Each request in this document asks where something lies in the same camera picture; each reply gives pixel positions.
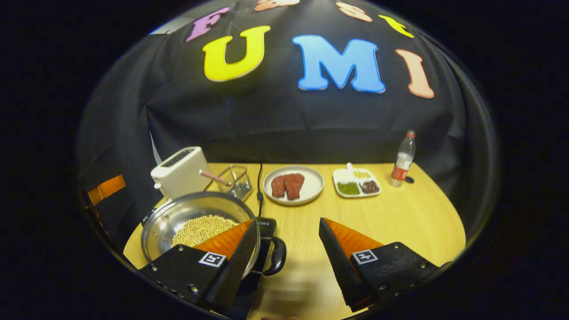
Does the pink striped stick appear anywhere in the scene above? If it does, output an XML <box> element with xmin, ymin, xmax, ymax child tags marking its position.
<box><xmin>199</xmin><ymin>169</ymin><xmax>232</xmax><ymax>185</ymax></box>

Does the clear plastic water bottle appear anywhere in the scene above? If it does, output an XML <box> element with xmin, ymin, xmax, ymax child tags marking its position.
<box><xmin>389</xmin><ymin>130</ymin><xmax>417</xmax><ymax>188</ymax></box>

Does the small metal wire basket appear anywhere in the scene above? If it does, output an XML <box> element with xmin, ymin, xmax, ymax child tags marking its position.
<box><xmin>218</xmin><ymin>165</ymin><xmax>252</xmax><ymax>200</ymax></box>

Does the white divided dish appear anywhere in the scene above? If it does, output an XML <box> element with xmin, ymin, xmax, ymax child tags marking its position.
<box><xmin>333</xmin><ymin>163</ymin><xmax>381</xmax><ymax>198</ymax></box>

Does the black power cable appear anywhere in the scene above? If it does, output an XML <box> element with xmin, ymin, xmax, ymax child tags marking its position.
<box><xmin>256</xmin><ymin>163</ymin><xmax>264</xmax><ymax>218</ymax></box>

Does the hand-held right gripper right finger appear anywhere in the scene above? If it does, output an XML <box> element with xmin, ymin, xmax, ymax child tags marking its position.
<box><xmin>319</xmin><ymin>217</ymin><xmax>441</xmax><ymax>312</ymax></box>

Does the round white plate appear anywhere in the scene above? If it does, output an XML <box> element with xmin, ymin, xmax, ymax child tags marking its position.
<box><xmin>263</xmin><ymin>166</ymin><xmax>325</xmax><ymax>206</ymax></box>

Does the pile of soybeans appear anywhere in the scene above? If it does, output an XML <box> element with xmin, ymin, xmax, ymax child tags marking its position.
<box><xmin>172</xmin><ymin>215</ymin><xmax>240</xmax><ymax>248</ymax></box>

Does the stainless steel pot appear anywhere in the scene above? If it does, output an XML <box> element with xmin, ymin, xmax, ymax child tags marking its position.
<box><xmin>141</xmin><ymin>192</ymin><xmax>287</xmax><ymax>276</ymax></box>

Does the white toaster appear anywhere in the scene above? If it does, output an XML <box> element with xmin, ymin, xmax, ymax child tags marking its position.
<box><xmin>150</xmin><ymin>146</ymin><xmax>213</xmax><ymax>200</ymax></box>

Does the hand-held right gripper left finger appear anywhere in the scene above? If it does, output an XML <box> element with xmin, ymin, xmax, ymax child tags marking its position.
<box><xmin>140</xmin><ymin>219</ymin><xmax>260</xmax><ymax>314</ymax></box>

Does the black induction cooktop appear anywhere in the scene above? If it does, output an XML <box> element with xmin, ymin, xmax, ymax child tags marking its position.
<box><xmin>231</xmin><ymin>217</ymin><xmax>278</xmax><ymax>320</ymax></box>

